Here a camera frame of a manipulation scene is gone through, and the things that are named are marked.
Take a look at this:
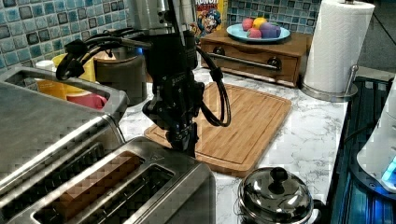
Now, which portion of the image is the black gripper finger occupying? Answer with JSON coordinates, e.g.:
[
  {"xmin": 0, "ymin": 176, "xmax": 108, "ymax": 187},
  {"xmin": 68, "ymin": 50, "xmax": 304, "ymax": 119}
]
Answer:
[{"xmin": 165, "ymin": 122, "xmax": 199, "ymax": 158}]

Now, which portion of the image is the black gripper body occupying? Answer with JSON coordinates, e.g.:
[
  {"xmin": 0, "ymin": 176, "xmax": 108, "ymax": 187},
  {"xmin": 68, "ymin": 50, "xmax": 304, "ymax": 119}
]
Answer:
[{"xmin": 142, "ymin": 31, "xmax": 203, "ymax": 133}]

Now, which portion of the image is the silver two-slot toaster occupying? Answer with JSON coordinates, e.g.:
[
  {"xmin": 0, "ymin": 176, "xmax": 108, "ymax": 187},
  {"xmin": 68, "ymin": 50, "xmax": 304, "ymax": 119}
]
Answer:
[{"xmin": 1, "ymin": 137, "xmax": 216, "ymax": 224}]

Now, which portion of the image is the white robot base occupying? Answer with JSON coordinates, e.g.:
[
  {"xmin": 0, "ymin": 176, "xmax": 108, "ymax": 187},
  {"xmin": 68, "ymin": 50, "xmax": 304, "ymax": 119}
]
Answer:
[{"xmin": 357, "ymin": 81, "xmax": 396, "ymax": 193}]

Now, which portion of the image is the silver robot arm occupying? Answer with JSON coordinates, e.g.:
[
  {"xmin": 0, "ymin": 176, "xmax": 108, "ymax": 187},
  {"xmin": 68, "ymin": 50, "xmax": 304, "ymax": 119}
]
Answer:
[{"xmin": 127, "ymin": 0, "xmax": 205, "ymax": 157}]

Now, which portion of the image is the dark canister with wooden lid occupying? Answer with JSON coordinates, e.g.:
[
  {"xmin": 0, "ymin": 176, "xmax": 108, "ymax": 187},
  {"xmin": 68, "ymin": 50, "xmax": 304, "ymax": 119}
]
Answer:
[{"xmin": 93, "ymin": 47, "xmax": 148, "ymax": 106}]

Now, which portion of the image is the bamboo cutting board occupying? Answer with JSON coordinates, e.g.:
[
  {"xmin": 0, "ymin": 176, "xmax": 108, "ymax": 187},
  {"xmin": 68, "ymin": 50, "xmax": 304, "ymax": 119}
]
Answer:
[{"xmin": 144, "ymin": 81, "xmax": 293, "ymax": 178}]

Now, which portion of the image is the brown toast slice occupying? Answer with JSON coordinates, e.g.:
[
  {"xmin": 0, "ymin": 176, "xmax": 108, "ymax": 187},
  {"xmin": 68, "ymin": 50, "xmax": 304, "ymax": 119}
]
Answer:
[{"xmin": 52, "ymin": 151, "xmax": 141, "ymax": 220}]

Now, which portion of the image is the light blue plate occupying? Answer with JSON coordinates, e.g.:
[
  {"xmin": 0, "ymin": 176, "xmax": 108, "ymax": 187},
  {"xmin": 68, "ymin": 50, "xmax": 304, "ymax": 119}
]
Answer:
[{"xmin": 226, "ymin": 23, "xmax": 290, "ymax": 43}]

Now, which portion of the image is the Cap'n Crunch cereal box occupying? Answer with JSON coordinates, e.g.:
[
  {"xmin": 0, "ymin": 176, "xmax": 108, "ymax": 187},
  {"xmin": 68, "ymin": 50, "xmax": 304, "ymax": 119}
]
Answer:
[{"xmin": 191, "ymin": 0, "xmax": 228, "ymax": 39}]

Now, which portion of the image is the red mug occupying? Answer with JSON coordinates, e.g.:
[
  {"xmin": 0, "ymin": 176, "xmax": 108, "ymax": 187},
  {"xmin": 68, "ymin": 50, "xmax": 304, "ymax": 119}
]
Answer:
[{"xmin": 66, "ymin": 91, "xmax": 107, "ymax": 109}]

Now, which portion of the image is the yellow plastic cup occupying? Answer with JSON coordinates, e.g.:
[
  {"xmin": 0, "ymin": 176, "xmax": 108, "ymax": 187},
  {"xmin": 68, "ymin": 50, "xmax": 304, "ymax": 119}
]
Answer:
[{"xmin": 51, "ymin": 53, "xmax": 96, "ymax": 94}]

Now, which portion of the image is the red toy strawberry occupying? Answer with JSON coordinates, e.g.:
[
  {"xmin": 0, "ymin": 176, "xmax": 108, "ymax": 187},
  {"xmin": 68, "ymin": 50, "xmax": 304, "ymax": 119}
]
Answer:
[{"xmin": 247, "ymin": 28, "xmax": 262, "ymax": 38}]

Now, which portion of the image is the pink toy fruit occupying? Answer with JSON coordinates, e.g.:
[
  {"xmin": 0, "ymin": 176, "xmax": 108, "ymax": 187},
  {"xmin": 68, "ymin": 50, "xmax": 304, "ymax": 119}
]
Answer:
[{"xmin": 242, "ymin": 18, "xmax": 254, "ymax": 32}]

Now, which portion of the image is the steel pot with lid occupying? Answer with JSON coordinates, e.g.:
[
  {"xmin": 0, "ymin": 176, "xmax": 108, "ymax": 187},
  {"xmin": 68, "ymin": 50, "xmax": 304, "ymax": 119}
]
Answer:
[{"xmin": 236, "ymin": 167, "xmax": 325, "ymax": 224}]

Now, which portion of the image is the yellow toy fruit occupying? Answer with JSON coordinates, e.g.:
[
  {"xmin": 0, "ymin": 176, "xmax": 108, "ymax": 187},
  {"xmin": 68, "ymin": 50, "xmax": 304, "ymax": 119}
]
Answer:
[{"xmin": 252, "ymin": 17, "xmax": 267, "ymax": 29}]

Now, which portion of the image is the wooden drawer box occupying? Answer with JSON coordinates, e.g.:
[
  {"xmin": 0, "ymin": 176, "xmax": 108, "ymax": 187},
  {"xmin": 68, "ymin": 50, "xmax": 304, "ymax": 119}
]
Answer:
[{"xmin": 201, "ymin": 30, "xmax": 312, "ymax": 88}]

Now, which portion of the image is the white capped yellow bottle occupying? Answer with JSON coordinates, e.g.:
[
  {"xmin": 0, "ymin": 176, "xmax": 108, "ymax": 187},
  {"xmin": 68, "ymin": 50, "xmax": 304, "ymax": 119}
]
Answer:
[{"xmin": 35, "ymin": 60, "xmax": 66, "ymax": 100}]

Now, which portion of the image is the metal paper towel holder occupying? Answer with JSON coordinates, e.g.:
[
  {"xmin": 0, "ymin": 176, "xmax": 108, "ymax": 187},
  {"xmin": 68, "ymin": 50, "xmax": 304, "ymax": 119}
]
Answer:
[{"xmin": 300, "ymin": 64, "xmax": 359, "ymax": 103}]

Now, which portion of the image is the white paper towel roll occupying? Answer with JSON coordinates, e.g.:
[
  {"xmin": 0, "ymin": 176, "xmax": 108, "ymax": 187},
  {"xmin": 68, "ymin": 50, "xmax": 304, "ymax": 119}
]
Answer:
[{"xmin": 303, "ymin": 0, "xmax": 375, "ymax": 93}]

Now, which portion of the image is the black cable bundle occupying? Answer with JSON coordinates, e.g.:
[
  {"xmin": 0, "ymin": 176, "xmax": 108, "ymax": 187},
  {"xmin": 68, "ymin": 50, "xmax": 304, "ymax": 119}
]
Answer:
[{"xmin": 55, "ymin": 27, "xmax": 233, "ymax": 128}]

